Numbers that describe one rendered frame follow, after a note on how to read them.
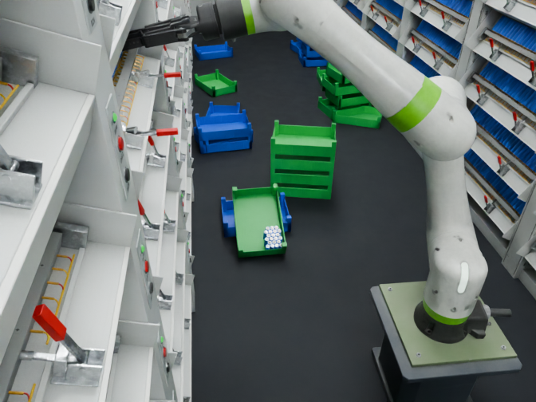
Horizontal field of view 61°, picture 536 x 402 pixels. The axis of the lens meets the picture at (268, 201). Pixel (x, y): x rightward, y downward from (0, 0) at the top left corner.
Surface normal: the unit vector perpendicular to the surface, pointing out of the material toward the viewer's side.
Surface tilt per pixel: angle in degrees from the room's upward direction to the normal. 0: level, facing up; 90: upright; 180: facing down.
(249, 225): 26
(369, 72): 87
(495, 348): 0
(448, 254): 14
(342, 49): 89
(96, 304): 19
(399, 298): 0
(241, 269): 0
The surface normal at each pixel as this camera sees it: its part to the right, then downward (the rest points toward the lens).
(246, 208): 0.06, -0.48
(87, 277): 0.32, -0.79
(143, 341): 0.14, 0.58
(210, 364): 0.00, -0.81
